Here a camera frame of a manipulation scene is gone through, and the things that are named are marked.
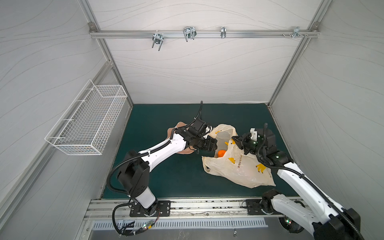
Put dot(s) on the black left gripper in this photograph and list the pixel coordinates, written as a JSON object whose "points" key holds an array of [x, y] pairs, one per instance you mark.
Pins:
{"points": [[209, 144]]}

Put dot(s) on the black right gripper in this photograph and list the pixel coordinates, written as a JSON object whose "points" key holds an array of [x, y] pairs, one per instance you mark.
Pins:
{"points": [[242, 144]]}

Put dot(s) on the orange toy fruit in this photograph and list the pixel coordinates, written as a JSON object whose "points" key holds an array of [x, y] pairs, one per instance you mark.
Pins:
{"points": [[221, 153]]}

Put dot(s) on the cream banana-print plastic bag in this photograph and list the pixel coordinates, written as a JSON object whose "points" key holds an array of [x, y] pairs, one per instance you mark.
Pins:
{"points": [[241, 169]]}

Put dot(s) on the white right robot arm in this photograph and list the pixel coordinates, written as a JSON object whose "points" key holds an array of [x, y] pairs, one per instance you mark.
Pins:
{"points": [[324, 218]]}

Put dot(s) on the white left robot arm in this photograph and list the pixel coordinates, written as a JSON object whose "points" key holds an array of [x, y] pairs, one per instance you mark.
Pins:
{"points": [[134, 175]]}

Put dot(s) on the metal U-bolt hook middle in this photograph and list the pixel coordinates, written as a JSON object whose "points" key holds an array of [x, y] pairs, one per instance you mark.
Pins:
{"points": [[189, 33]]}

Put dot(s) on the metal u-bolt hook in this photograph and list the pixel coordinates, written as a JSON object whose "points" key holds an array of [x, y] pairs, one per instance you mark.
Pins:
{"points": [[158, 39], [189, 33]]}

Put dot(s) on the metal clamp hook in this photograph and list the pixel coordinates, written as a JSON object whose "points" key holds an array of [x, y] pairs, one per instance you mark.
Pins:
{"points": [[223, 32]]}

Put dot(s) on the metal U-bolt hook left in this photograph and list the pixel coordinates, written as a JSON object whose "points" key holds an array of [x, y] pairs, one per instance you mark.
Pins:
{"points": [[158, 39]]}

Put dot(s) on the white vented floor strip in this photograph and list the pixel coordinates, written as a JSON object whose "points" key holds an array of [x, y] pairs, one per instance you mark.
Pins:
{"points": [[170, 224]]}

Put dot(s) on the aluminium top crossbar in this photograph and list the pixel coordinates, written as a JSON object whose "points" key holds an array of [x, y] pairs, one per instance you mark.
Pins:
{"points": [[201, 34]]}

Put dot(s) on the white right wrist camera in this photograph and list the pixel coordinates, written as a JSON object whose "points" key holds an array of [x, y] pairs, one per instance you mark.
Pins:
{"points": [[254, 134]]}

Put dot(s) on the metal bracket hook right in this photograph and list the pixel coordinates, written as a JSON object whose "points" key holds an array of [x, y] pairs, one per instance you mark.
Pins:
{"points": [[296, 33]]}

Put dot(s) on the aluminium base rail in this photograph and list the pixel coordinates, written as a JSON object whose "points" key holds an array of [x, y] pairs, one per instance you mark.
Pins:
{"points": [[180, 208]]}

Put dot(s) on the white wire basket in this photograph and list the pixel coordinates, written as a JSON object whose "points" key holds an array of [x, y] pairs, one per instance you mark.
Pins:
{"points": [[86, 125]]}

